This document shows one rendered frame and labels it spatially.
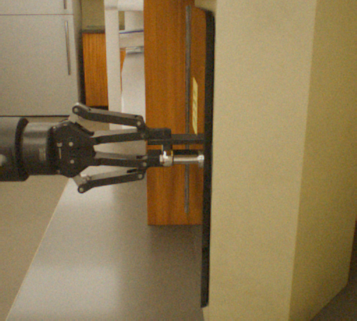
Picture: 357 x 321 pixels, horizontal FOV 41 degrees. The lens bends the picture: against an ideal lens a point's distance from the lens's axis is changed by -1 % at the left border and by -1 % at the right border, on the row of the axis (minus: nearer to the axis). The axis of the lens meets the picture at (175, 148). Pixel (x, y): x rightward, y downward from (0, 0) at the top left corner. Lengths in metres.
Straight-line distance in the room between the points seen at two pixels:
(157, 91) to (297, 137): 0.41
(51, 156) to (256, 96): 0.29
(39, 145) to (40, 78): 5.00
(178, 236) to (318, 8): 0.57
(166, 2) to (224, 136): 0.40
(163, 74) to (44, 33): 4.68
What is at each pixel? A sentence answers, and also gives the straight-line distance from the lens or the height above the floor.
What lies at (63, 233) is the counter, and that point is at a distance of 1.02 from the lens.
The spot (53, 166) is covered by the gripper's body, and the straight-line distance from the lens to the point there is 0.69.
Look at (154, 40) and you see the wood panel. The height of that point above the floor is 1.32.
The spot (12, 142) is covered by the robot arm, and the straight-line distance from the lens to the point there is 0.67.
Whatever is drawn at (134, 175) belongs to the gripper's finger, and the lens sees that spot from 0.69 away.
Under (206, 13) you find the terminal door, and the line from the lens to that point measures 0.57.
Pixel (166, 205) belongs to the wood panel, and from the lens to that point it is 1.01.
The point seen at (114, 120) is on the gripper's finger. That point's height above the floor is 1.24.
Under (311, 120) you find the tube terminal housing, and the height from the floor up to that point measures 1.26.
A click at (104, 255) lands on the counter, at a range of 0.94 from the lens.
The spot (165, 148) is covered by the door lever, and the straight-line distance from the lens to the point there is 0.66.
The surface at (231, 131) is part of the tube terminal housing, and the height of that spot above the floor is 1.25.
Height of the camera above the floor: 1.42
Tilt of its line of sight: 18 degrees down
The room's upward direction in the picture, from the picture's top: straight up
